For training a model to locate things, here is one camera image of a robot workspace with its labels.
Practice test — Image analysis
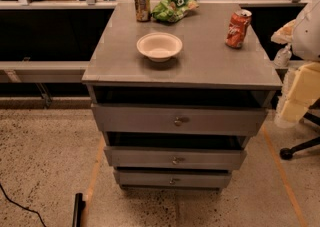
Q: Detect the middle grey drawer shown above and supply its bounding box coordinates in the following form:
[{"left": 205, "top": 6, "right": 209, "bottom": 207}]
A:
[{"left": 105, "top": 146, "right": 246, "bottom": 170}]

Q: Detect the green rice chip bag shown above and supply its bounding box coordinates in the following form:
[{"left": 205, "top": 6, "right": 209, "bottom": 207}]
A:
[{"left": 151, "top": 0, "right": 199, "bottom": 23}]

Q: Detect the metal railing frame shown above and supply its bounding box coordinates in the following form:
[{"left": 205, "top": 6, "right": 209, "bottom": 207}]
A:
[{"left": 1, "top": 0, "right": 309, "bottom": 100}]

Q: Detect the black office chair base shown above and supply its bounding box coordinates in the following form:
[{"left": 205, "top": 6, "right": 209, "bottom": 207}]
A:
[{"left": 279, "top": 113, "right": 320, "bottom": 160}]

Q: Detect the top grey drawer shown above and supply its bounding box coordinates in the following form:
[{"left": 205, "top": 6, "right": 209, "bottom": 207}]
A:
[{"left": 92, "top": 104, "right": 266, "bottom": 136}]

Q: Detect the grey drawer cabinet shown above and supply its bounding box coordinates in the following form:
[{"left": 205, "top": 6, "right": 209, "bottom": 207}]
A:
[{"left": 81, "top": 1, "right": 283, "bottom": 194}]

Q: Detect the grey drawer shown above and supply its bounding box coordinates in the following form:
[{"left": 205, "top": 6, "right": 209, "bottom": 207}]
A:
[
  {"left": 105, "top": 146, "right": 246, "bottom": 170},
  {"left": 92, "top": 104, "right": 266, "bottom": 136},
  {"left": 114, "top": 170, "right": 231, "bottom": 189}
]

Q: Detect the bottom grey drawer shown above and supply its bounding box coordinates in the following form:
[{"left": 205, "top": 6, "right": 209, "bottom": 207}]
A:
[{"left": 114, "top": 170, "right": 231, "bottom": 189}]

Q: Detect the black bar on floor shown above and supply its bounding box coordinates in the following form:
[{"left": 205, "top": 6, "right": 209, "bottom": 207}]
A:
[{"left": 72, "top": 193, "right": 86, "bottom": 227}]

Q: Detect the red soda can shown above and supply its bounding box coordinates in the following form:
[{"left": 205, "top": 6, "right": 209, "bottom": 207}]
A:
[{"left": 225, "top": 9, "right": 252, "bottom": 49}]

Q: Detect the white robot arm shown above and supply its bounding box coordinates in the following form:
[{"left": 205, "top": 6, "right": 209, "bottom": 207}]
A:
[{"left": 271, "top": 0, "right": 320, "bottom": 128}]

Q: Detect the black floor cable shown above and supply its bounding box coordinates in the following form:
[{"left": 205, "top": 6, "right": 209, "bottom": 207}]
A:
[{"left": 0, "top": 182, "right": 48, "bottom": 227}]

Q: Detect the gold drink can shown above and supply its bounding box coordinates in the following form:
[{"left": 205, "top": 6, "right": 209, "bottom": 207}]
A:
[{"left": 135, "top": 0, "right": 151, "bottom": 22}]

